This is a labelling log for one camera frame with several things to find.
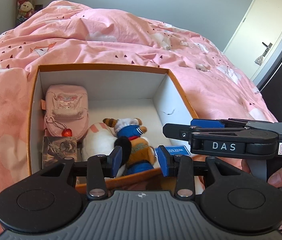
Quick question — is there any brown plush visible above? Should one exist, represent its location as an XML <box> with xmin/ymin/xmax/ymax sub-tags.
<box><xmin>103</xmin><ymin>118</ymin><xmax>156</xmax><ymax>176</ymax></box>

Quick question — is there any white pink black plush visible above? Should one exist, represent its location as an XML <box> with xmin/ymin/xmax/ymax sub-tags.
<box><xmin>81</xmin><ymin>122</ymin><xmax>132</xmax><ymax>177</ymax></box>

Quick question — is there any blue Ocean Park tag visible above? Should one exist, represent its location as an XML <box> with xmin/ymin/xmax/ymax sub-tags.
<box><xmin>155</xmin><ymin>145</ymin><xmax>191</xmax><ymax>158</ymax></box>

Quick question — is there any orange cardboard storage box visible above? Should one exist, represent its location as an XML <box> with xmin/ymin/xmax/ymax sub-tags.
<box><xmin>27</xmin><ymin>63</ymin><xmax>199</xmax><ymax>193</ymax></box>

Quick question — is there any pink pouch with red charm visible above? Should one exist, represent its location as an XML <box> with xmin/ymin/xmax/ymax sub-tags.
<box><xmin>44</xmin><ymin>85</ymin><xmax>89</xmax><ymax>141</ymax></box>

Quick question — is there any pink patterned duvet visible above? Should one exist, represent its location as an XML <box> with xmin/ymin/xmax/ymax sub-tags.
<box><xmin>0</xmin><ymin>1</ymin><xmax>275</xmax><ymax>233</ymax></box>

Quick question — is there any white door with handle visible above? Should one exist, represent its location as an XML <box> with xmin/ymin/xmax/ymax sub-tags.
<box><xmin>224</xmin><ymin>0</ymin><xmax>282</xmax><ymax>84</ymax></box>

